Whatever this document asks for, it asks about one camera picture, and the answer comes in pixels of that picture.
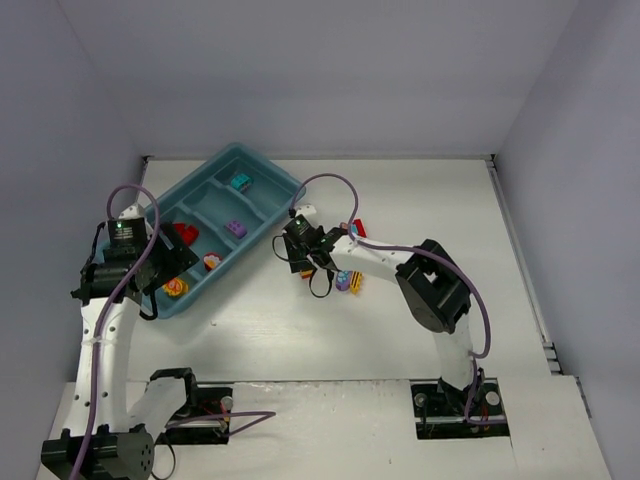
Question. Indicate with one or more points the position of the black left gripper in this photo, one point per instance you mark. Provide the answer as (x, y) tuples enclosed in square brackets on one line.
[(176, 248)]

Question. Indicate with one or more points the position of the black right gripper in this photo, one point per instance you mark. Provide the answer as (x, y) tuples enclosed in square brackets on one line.
[(305, 257)]

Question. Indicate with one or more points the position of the red long lego brick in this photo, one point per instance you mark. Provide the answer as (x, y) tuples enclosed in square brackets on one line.
[(358, 228)]

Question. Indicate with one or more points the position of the small orange lego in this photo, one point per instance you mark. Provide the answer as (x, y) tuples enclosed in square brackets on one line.
[(176, 288)]

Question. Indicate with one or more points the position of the red L-shaped lego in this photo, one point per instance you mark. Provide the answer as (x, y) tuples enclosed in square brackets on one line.
[(188, 233)]

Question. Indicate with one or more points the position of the purple rectangular lego brick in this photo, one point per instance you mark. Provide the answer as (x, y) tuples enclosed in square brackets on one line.
[(237, 229)]

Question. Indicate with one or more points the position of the red white lego brick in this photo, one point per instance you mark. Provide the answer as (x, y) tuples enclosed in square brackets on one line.
[(211, 261)]

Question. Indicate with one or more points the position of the teal rounded lego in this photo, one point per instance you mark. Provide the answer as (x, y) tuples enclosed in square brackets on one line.
[(241, 182)]

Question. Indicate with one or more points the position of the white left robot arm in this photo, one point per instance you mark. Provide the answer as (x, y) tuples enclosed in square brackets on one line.
[(102, 437)]

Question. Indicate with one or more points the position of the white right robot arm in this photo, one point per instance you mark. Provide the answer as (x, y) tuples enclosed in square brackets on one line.
[(436, 296)]

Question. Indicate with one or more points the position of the purple oval paw lego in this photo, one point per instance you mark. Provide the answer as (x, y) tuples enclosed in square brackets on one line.
[(343, 280)]

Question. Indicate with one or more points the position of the yellow black striped lego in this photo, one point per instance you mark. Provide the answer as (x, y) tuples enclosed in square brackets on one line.
[(355, 282)]

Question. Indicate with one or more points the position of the teal divided plastic tray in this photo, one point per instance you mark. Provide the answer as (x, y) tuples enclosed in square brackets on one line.
[(205, 199)]

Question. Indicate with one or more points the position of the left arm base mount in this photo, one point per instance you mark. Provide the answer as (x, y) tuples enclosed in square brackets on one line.
[(202, 399)]

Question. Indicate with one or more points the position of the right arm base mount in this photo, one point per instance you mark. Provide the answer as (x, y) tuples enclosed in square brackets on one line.
[(439, 412)]

